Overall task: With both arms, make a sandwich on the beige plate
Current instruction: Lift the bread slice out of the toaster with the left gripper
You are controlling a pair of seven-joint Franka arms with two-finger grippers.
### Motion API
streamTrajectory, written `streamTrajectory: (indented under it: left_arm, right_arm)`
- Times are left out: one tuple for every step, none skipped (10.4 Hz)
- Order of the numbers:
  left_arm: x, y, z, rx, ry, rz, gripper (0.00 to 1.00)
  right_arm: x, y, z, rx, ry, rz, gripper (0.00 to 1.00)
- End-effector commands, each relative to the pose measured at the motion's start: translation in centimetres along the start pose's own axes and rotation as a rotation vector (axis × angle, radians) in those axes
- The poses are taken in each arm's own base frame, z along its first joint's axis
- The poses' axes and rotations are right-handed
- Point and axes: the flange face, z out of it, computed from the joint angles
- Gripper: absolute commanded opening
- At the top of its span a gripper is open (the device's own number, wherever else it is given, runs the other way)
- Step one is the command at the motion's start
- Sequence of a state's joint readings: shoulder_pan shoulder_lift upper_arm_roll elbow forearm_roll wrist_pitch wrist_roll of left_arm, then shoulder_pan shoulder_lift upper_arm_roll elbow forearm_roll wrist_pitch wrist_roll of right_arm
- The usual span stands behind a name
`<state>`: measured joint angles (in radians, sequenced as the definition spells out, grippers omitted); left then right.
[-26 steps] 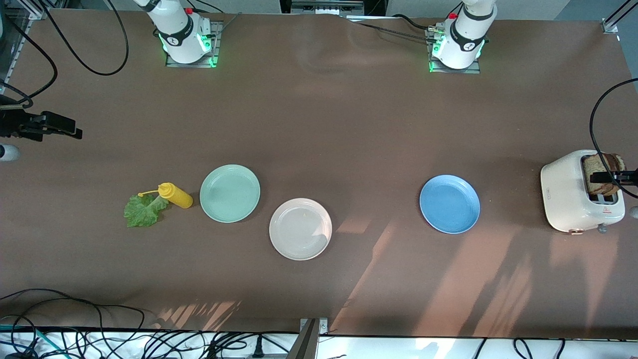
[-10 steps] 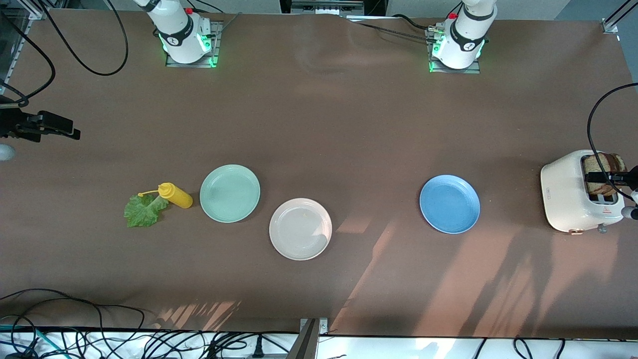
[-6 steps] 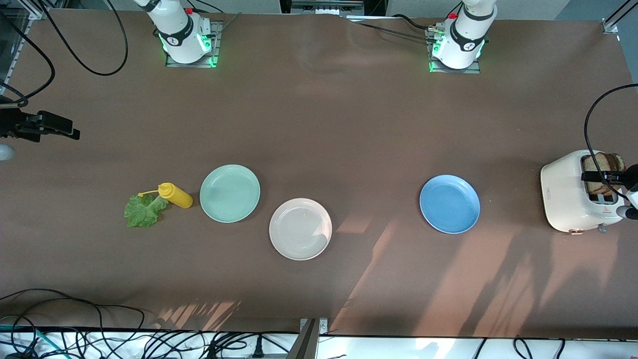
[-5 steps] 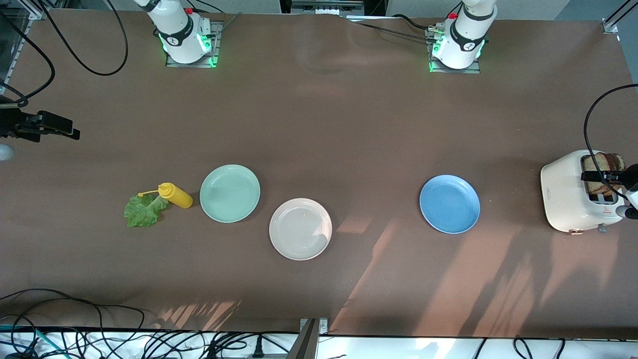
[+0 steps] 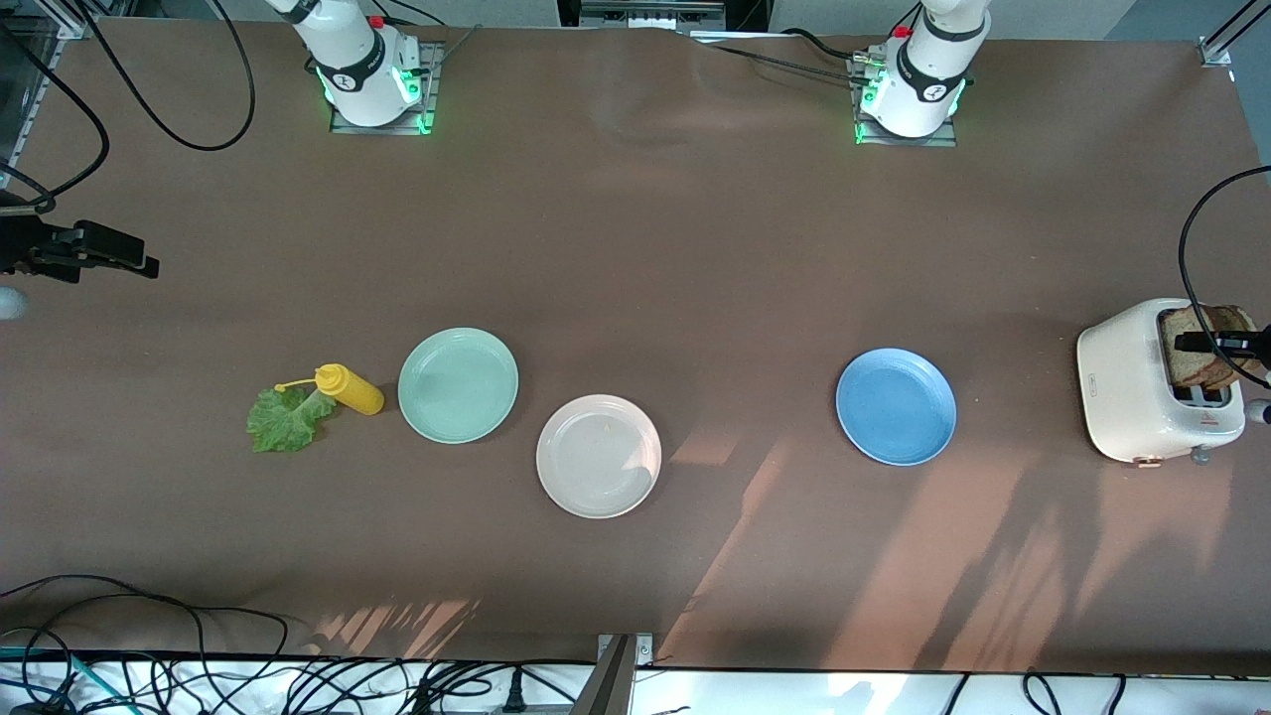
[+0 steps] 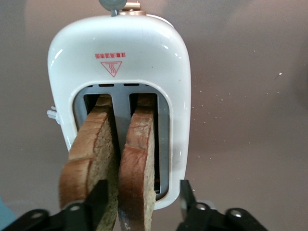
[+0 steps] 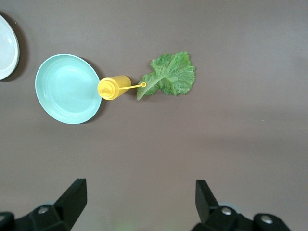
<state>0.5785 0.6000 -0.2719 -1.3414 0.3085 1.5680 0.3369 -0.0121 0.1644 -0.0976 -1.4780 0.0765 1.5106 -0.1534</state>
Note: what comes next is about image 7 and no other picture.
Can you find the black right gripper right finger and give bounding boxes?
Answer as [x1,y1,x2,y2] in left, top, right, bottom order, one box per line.
[192,180,290,231]

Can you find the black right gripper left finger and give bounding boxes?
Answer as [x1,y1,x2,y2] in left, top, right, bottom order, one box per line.
[0,178,88,231]

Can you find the mint green plate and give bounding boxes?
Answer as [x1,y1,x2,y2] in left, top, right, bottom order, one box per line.
[35,53,103,125]

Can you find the green lettuce leaf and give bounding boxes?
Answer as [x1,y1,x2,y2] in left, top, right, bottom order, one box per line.
[136,51,196,101]

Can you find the beige plate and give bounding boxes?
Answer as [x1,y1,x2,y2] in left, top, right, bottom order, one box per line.
[0,14,20,81]

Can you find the yellow mustard squeeze bottle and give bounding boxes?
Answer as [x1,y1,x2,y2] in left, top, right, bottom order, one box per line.
[97,75,147,101]

